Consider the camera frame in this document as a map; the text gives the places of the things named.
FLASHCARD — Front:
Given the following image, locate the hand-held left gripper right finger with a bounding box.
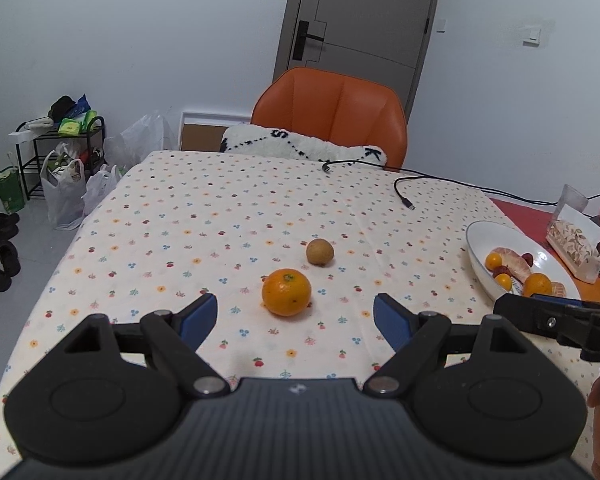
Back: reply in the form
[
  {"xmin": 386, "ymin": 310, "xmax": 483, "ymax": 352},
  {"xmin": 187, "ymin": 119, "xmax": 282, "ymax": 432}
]
[{"xmin": 364, "ymin": 292, "xmax": 529, "ymax": 397}]

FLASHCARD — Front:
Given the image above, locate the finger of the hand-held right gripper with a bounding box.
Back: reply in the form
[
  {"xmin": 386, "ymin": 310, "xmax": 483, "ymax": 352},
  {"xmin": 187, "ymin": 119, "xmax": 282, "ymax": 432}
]
[
  {"xmin": 531, "ymin": 295, "xmax": 600, "ymax": 312},
  {"xmin": 494, "ymin": 292, "xmax": 587, "ymax": 337}
]

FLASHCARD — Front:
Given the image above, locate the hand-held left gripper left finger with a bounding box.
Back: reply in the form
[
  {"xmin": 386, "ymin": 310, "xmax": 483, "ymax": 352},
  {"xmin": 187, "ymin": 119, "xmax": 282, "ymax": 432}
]
[{"xmin": 62, "ymin": 292, "xmax": 231, "ymax": 398}]

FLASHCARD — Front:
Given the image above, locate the large orange with green stem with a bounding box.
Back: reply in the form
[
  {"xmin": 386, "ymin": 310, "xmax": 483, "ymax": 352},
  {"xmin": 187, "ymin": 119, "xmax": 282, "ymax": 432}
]
[{"xmin": 261, "ymin": 268, "xmax": 313, "ymax": 317}]

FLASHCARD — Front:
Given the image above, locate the white plate with blue rim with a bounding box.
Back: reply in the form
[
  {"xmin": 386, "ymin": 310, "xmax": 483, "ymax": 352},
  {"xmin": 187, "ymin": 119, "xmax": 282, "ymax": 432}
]
[{"xmin": 466, "ymin": 220, "xmax": 582, "ymax": 306}]

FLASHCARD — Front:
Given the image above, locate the orange with dark specks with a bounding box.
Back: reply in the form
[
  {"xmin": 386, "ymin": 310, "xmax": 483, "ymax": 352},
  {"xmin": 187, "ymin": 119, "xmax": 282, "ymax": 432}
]
[{"xmin": 523, "ymin": 272, "xmax": 553, "ymax": 298}]

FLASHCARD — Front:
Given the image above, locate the patterned snack bag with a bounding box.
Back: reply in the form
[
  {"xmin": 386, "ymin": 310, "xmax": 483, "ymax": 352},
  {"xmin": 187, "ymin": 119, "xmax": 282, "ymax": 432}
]
[{"xmin": 546, "ymin": 207, "xmax": 600, "ymax": 283}]

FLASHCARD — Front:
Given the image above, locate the red mat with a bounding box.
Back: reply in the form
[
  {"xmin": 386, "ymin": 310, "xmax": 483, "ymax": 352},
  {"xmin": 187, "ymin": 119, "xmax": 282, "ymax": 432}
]
[{"xmin": 489, "ymin": 198, "xmax": 562, "ymax": 252}]

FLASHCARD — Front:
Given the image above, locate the brown round fruit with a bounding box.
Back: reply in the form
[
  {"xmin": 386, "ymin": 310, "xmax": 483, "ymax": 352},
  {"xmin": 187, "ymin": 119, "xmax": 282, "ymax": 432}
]
[{"xmin": 306, "ymin": 239, "xmax": 336, "ymax": 266}]

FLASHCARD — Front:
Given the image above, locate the floral tablecloth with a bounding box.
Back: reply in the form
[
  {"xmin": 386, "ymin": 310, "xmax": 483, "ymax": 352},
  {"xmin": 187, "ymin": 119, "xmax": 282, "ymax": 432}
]
[{"xmin": 0, "ymin": 150, "xmax": 600, "ymax": 480}]

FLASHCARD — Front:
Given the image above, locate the white plastic bag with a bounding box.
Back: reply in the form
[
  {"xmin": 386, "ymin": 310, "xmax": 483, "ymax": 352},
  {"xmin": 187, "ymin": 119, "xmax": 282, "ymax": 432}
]
[
  {"xmin": 82, "ymin": 165, "xmax": 123, "ymax": 216},
  {"xmin": 40, "ymin": 150, "xmax": 87, "ymax": 231}
]

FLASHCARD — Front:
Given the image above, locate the white framed cork board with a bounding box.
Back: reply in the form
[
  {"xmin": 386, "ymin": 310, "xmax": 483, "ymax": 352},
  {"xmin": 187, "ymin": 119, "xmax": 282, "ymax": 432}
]
[{"xmin": 180, "ymin": 111, "xmax": 251, "ymax": 152}]

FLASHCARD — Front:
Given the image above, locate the clear plastic bag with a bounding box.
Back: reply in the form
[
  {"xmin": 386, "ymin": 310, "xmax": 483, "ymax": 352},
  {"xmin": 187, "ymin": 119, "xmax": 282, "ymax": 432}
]
[{"xmin": 121, "ymin": 111, "xmax": 166, "ymax": 168}]

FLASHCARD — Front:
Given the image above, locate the white fluffy cushion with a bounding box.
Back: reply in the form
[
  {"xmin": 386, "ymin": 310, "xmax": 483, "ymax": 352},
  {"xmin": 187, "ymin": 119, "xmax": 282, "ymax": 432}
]
[{"xmin": 219, "ymin": 122, "xmax": 387, "ymax": 166}]

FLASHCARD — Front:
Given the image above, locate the orange leather chair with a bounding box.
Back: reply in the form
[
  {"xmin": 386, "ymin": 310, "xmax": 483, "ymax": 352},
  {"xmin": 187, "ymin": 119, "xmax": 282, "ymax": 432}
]
[{"xmin": 250, "ymin": 67, "xmax": 409, "ymax": 168}]

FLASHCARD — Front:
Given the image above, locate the black metal rack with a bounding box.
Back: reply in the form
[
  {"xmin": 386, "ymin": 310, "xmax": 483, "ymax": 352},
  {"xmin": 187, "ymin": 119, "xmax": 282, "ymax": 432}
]
[{"xmin": 15, "ymin": 116, "xmax": 106, "ymax": 201}]

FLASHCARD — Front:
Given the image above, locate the green paper bag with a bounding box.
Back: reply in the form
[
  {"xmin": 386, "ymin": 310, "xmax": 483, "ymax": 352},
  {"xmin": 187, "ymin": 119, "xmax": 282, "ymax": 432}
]
[{"xmin": 0, "ymin": 166, "xmax": 27, "ymax": 214}]

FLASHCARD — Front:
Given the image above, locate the black cloth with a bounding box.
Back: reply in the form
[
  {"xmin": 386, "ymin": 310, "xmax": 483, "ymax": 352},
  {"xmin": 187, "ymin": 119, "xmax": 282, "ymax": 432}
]
[{"xmin": 47, "ymin": 95, "xmax": 77, "ymax": 121}]

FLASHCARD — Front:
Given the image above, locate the white cloth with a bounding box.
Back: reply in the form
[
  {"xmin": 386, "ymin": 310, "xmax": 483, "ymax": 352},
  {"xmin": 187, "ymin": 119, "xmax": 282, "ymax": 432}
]
[{"xmin": 9, "ymin": 117, "xmax": 56, "ymax": 144}]

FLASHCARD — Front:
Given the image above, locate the grey door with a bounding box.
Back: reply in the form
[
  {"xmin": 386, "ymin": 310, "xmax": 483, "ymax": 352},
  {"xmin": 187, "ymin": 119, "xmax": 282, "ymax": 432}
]
[{"xmin": 272, "ymin": 0, "xmax": 446, "ymax": 117}]

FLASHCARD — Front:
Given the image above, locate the black usb cable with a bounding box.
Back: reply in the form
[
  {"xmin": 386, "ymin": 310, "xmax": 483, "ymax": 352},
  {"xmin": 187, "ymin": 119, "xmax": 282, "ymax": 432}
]
[{"xmin": 393, "ymin": 174, "xmax": 481, "ymax": 211}]

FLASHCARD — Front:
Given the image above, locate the long black cable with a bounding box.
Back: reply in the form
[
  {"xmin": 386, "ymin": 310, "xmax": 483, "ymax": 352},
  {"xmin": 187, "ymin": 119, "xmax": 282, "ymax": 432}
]
[{"xmin": 321, "ymin": 159, "xmax": 600, "ymax": 208}]

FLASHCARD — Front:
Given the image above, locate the black door handle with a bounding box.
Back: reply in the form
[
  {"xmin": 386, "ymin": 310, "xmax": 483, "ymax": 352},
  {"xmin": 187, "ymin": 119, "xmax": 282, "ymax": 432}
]
[{"xmin": 292, "ymin": 21, "xmax": 326, "ymax": 63}]

